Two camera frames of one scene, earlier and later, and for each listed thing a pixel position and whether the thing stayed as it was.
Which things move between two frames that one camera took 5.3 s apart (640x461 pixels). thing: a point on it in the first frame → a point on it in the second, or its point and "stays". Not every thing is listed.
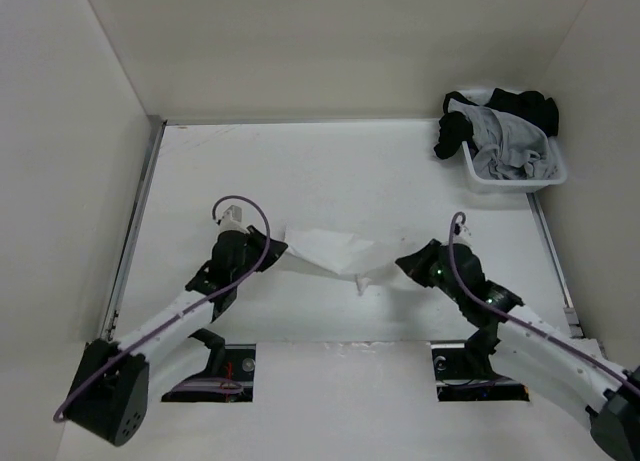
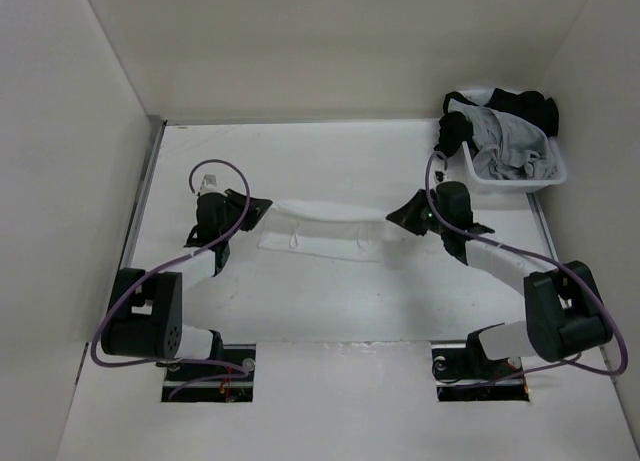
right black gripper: (414, 264) → (405, 216)
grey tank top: (508, 147) stays
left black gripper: (276, 250) → (257, 208)
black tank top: (455, 128) stays
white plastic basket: (481, 96) stays
